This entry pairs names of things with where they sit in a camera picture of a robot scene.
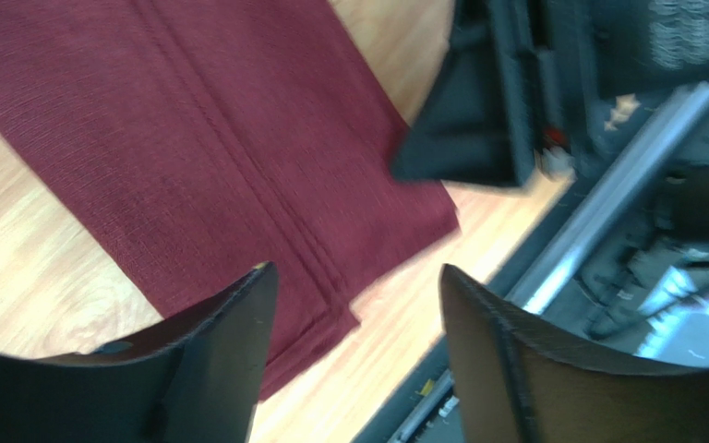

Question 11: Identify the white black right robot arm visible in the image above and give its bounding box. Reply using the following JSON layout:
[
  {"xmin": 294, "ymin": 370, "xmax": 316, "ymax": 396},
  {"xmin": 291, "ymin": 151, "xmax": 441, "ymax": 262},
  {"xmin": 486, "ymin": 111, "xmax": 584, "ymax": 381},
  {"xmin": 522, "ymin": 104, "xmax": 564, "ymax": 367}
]
[{"xmin": 391, "ymin": 1, "xmax": 709, "ymax": 187}]

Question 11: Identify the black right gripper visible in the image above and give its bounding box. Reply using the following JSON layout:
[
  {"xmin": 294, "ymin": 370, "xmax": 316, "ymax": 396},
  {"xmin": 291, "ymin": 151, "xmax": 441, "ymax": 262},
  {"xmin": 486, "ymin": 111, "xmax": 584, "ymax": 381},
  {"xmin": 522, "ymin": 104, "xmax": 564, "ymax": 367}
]
[{"xmin": 391, "ymin": 0, "xmax": 601, "ymax": 187}]

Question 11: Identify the aluminium frame rail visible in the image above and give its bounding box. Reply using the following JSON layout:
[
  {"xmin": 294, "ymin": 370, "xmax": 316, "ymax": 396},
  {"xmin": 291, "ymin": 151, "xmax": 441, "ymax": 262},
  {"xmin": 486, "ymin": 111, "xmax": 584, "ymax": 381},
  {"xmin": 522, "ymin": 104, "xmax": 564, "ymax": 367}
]
[{"xmin": 385, "ymin": 79, "xmax": 709, "ymax": 443}]

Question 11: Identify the dark red cloth napkin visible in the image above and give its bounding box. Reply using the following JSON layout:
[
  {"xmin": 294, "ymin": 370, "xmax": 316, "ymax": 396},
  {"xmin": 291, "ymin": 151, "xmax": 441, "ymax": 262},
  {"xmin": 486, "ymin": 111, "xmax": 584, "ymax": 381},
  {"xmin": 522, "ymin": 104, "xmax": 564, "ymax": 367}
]
[{"xmin": 0, "ymin": 1, "xmax": 458, "ymax": 399}]

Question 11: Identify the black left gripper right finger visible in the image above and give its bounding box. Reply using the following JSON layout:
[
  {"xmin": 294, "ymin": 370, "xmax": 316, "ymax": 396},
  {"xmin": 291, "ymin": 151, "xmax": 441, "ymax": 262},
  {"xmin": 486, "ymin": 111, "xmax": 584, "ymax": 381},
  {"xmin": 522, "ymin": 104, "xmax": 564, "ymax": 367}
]
[{"xmin": 439, "ymin": 265, "xmax": 709, "ymax": 442}]

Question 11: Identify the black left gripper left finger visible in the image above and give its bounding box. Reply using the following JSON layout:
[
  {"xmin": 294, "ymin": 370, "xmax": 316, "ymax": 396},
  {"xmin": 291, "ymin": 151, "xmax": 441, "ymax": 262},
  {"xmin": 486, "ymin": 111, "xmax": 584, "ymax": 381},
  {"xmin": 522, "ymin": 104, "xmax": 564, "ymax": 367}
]
[{"xmin": 0, "ymin": 262, "xmax": 278, "ymax": 442}]

